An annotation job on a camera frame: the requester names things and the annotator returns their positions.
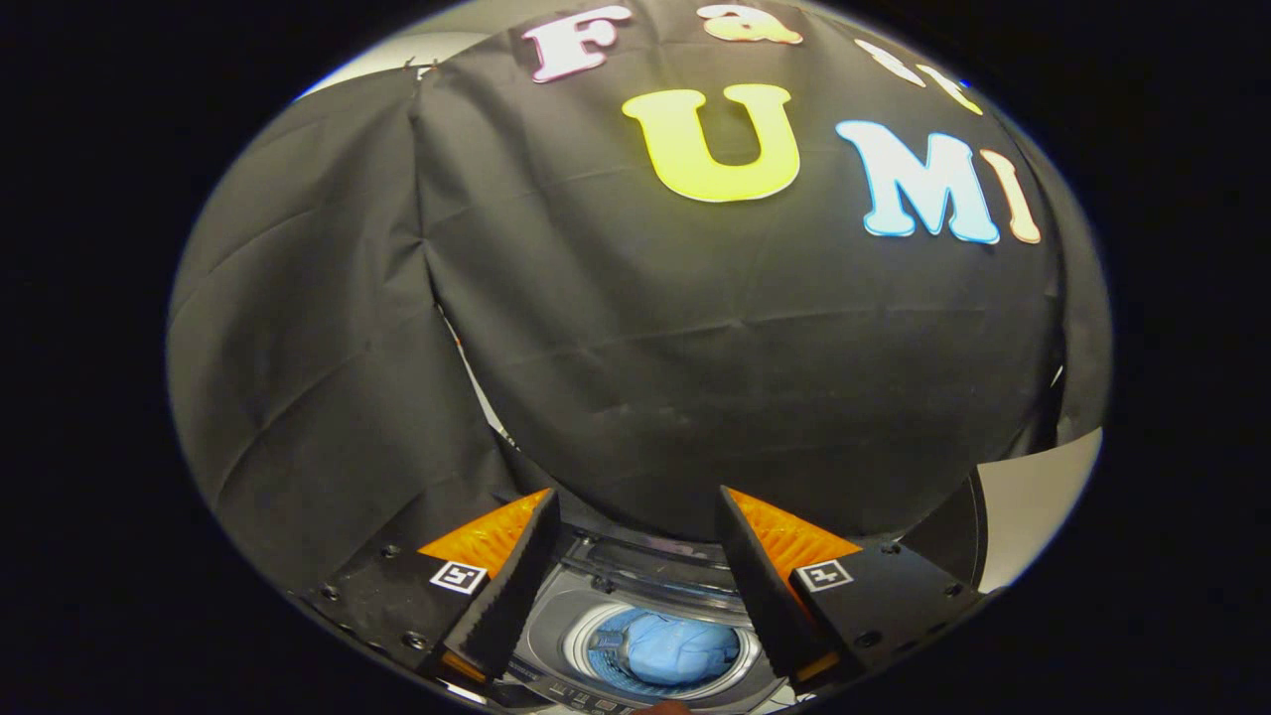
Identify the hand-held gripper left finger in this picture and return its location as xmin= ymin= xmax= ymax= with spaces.
xmin=303 ymin=487 xmax=562 ymax=686

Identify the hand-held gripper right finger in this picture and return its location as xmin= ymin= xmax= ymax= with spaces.
xmin=717 ymin=485 xmax=994 ymax=691

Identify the grey washing machine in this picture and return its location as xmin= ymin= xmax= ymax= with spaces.
xmin=496 ymin=526 xmax=795 ymax=715

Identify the light blue polo shirt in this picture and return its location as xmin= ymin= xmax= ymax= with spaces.
xmin=621 ymin=611 xmax=741 ymax=686

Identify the black backdrop cloth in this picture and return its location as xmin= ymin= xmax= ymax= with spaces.
xmin=167 ymin=0 xmax=1111 ymax=597

